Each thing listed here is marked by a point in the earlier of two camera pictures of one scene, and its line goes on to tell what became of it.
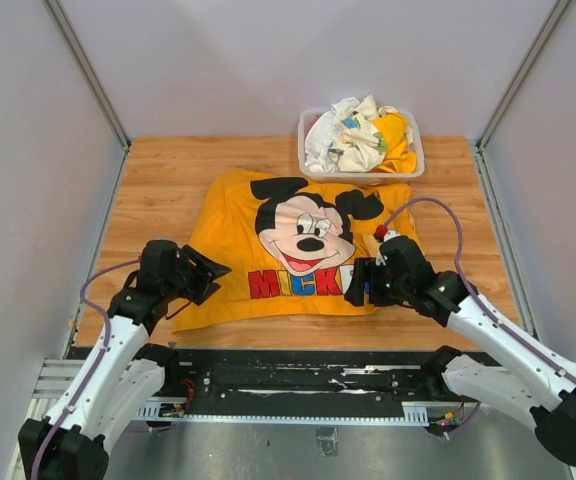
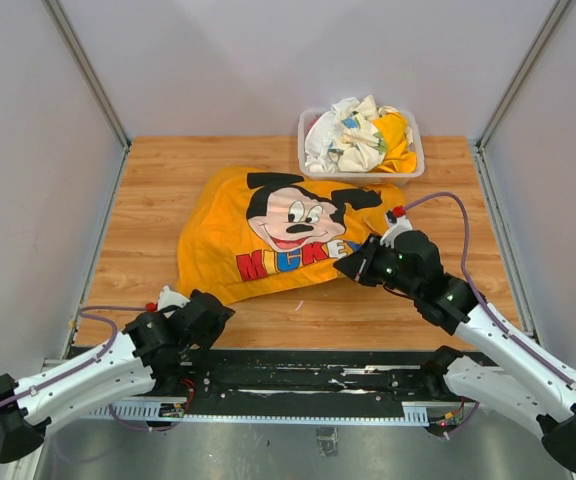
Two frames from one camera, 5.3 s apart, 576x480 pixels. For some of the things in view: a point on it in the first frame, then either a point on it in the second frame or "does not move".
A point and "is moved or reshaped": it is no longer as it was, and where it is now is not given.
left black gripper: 203,268 -> 215,331
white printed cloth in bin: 344,137 does not move
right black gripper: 365,270 -> 358,264
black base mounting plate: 301,374 does not move
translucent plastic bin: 360,178 does not move
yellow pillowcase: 289,244 is moved or reshaped
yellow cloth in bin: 397,157 does not move
